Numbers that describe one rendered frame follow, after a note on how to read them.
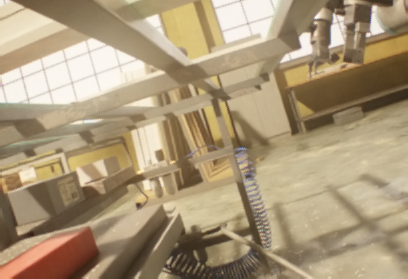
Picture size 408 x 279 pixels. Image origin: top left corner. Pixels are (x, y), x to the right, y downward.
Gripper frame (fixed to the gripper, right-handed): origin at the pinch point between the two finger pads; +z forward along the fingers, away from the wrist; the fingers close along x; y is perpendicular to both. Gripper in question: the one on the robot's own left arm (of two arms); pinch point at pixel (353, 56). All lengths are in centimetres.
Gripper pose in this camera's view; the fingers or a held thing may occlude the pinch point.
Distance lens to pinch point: 116.5
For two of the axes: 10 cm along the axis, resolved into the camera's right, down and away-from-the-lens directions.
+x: -1.3, 1.6, -9.8
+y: -9.9, -1.1, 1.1
